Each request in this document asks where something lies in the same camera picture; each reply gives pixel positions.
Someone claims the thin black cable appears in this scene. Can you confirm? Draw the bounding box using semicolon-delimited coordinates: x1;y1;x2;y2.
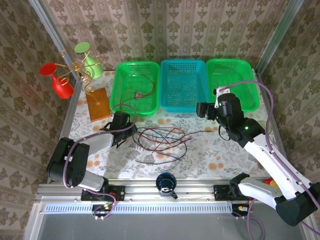
134;128;216;166

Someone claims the orange cable with connector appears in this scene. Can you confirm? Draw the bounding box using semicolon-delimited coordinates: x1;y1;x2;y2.
119;72;157;113

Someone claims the thin red cable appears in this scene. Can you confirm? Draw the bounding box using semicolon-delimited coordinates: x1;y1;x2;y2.
137;126;193;155

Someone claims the thin dark blue cable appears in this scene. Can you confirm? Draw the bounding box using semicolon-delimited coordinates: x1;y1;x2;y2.
133;127;188;173

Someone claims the brown wooden base board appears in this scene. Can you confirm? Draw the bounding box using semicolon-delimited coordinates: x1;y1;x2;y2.
85;87;112;123

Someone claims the green perforated plastic basket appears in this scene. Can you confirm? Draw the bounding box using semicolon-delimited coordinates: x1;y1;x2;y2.
109;61;161;118
205;58;261;114

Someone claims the teal perforated plastic basket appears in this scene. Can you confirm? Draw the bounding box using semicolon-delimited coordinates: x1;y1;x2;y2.
159;59;210;114

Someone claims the floral tablecloth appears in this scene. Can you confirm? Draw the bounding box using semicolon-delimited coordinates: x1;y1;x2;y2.
58;71;286;180

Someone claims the red plastic wine glass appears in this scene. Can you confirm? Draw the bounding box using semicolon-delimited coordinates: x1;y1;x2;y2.
39;62;75;100

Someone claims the light green plastic wine glass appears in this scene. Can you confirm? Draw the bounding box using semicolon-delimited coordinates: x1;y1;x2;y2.
74;41;104;80

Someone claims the dark blue mug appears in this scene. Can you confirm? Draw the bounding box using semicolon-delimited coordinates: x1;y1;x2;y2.
155;171;179;200

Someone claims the small black connector board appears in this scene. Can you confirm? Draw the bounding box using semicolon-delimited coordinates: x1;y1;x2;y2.
231;203;251;218
91;203;116;218

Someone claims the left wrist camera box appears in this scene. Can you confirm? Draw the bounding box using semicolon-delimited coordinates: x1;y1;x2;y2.
113;111;131;126

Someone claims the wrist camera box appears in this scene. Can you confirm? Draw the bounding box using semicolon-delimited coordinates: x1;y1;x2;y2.
113;111;131;126
196;86;231;120

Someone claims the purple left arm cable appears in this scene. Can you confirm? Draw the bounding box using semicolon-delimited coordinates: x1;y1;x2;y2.
63;104;138;221

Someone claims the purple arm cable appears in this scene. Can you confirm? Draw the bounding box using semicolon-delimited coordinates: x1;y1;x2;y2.
224;80;320;240
63;104;138;221

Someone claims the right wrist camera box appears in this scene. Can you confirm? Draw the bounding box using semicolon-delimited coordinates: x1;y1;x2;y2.
196;86;231;120

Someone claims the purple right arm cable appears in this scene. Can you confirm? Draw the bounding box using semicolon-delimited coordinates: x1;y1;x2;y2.
224;80;320;240

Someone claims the aluminium side rail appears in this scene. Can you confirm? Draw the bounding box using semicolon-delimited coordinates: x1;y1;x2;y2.
46;79;85;185
251;68;297;183

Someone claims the gold wire glass holder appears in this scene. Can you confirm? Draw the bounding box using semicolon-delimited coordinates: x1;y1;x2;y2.
58;48;105;106

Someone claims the white slotted cable duct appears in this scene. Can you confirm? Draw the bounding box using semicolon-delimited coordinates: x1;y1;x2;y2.
44;202;233;215

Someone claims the aluminium front rail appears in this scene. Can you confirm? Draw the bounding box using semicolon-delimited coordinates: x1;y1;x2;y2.
34;183;308;202

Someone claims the aluminium frame post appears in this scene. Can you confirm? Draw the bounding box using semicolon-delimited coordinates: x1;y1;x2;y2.
254;0;306;75
27;0;85;83

